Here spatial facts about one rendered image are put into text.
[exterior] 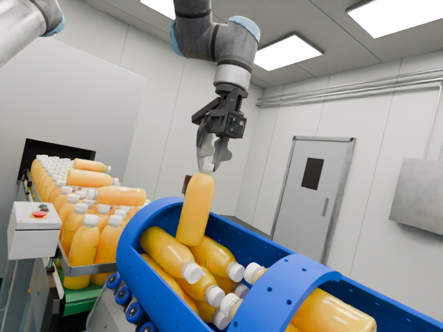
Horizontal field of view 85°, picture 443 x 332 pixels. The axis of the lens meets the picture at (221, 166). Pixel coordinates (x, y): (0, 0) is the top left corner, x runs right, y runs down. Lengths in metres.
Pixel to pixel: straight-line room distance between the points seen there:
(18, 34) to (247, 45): 0.63
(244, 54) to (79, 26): 4.60
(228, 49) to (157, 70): 4.56
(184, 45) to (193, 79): 4.73
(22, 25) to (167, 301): 0.82
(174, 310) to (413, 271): 3.59
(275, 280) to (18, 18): 0.91
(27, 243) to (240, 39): 0.75
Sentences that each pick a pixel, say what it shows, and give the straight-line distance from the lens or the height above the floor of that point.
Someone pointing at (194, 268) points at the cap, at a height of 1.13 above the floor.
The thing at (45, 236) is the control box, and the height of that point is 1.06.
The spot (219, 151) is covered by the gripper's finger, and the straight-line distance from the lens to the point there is 0.65.
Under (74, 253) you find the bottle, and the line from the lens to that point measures 0.87.
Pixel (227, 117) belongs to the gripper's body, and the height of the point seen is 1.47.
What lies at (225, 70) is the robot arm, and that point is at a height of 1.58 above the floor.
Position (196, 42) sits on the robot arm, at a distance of 0.68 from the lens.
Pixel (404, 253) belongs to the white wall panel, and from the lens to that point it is 3.93.
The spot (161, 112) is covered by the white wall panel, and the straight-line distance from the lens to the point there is 5.09.
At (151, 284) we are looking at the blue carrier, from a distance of 0.55.
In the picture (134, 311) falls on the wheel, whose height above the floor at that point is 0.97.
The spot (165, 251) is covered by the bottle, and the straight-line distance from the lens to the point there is 0.62.
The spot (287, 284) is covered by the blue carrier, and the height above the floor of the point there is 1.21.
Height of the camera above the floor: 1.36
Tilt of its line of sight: 1 degrees down
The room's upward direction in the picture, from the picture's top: 13 degrees clockwise
